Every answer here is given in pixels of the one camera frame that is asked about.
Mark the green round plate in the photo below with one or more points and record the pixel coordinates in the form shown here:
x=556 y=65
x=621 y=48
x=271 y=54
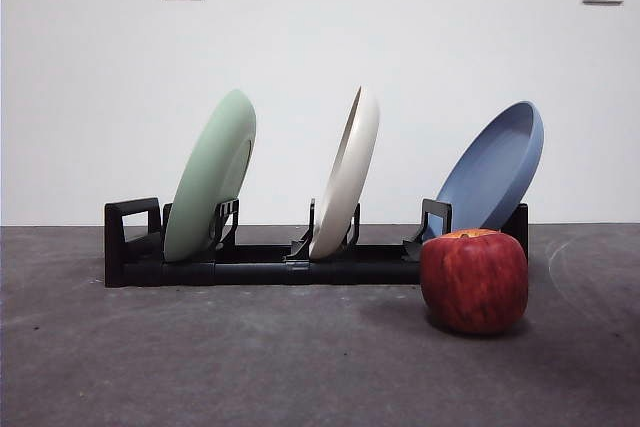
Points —
x=212 y=172

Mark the red apple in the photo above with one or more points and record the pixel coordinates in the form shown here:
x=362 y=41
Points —
x=472 y=282

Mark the white round plate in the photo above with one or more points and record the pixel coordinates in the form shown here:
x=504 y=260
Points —
x=350 y=182

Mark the black plate rack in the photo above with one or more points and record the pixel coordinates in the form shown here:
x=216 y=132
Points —
x=250 y=272

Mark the blue round plate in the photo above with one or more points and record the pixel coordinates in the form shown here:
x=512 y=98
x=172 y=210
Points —
x=492 y=172

